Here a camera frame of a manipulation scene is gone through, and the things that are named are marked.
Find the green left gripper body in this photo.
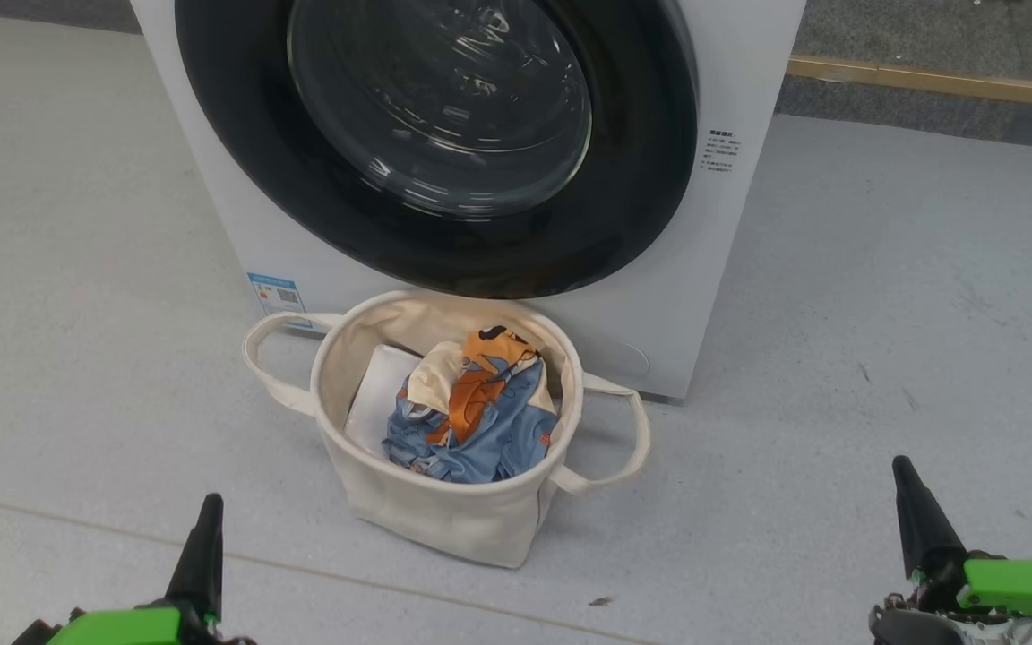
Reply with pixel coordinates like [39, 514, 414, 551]
[10, 602, 257, 645]

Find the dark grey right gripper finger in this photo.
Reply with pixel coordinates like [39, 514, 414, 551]
[892, 455, 968, 580]

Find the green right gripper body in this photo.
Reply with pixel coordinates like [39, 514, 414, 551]
[869, 554, 1032, 645]

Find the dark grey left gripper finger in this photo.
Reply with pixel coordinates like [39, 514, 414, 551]
[163, 493, 226, 630]

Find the blue orange patterned garment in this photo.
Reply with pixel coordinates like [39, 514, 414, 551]
[381, 325, 562, 486]

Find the black round glass washer door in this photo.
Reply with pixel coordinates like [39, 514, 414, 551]
[174, 0, 699, 301]

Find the cream canvas laundry basket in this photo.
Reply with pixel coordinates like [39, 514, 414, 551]
[242, 289, 652, 571]

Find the white front-load washing machine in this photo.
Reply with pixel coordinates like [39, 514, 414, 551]
[129, 0, 808, 401]

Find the white folded cloth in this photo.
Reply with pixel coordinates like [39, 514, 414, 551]
[343, 344, 427, 462]

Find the blue energy label sticker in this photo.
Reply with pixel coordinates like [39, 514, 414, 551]
[246, 272, 313, 331]

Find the printed text label on washer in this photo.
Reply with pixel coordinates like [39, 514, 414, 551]
[702, 130, 744, 174]

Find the wooden floor threshold strip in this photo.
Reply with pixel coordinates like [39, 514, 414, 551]
[787, 54, 1032, 112]

